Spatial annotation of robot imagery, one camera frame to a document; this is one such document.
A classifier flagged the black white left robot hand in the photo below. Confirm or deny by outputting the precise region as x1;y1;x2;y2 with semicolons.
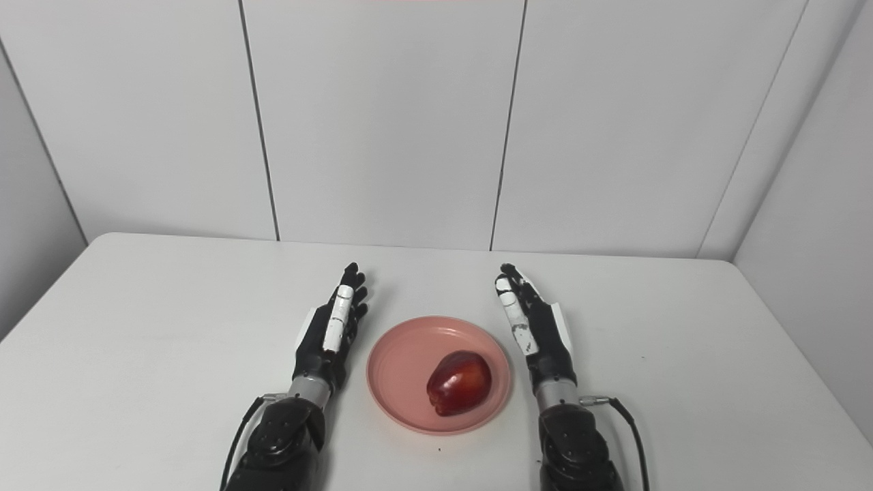
292;262;370;393

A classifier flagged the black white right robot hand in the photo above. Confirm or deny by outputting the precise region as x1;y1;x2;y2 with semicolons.
494;263;578;393

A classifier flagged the pink round plate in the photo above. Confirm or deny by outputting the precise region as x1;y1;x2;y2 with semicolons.
366;316;513;436

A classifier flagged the red apple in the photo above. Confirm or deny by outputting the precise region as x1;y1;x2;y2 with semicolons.
426;351;493;417

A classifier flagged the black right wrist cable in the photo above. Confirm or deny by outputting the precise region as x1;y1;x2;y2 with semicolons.
578;394;651;491

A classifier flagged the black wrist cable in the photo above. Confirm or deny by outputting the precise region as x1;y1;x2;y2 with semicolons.
220;393;288;491
578;394;651;491

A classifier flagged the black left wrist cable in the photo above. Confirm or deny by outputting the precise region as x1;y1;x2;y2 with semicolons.
220;393;288;491

